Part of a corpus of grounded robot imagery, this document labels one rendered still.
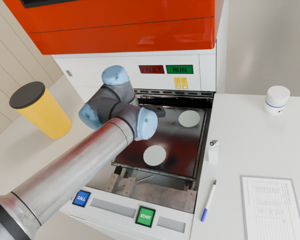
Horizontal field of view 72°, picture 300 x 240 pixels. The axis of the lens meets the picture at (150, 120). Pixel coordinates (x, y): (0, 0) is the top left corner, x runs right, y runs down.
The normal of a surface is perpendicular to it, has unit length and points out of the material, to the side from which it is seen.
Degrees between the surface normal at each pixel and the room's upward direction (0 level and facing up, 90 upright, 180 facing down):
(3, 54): 90
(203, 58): 90
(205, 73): 90
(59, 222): 0
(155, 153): 0
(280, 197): 0
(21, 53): 90
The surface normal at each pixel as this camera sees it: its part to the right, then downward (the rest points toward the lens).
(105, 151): 0.73, -0.10
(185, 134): -0.24, -0.62
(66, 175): 0.52, -0.42
